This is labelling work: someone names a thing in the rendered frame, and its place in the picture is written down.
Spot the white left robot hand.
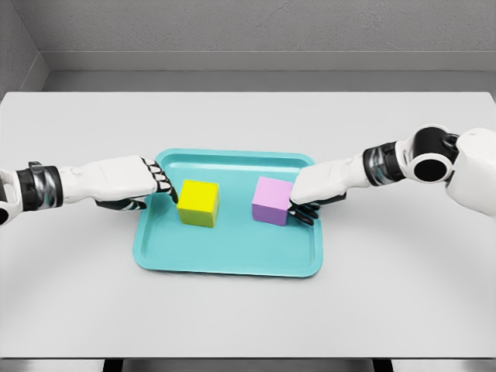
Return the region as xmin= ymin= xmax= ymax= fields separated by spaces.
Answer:
xmin=78 ymin=155 xmax=179 ymax=212

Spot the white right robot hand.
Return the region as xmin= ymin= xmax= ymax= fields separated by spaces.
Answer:
xmin=288 ymin=157 xmax=347 ymax=226

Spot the pink cube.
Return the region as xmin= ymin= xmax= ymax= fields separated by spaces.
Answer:
xmin=251 ymin=176 xmax=294 ymax=226

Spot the yellow cube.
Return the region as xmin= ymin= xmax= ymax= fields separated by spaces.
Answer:
xmin=177 ymin=179 xmax=220 ymax=229

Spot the teal tray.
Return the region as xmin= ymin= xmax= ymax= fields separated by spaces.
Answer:
xmin=133 ymin=148 xmax=324 ymax=279

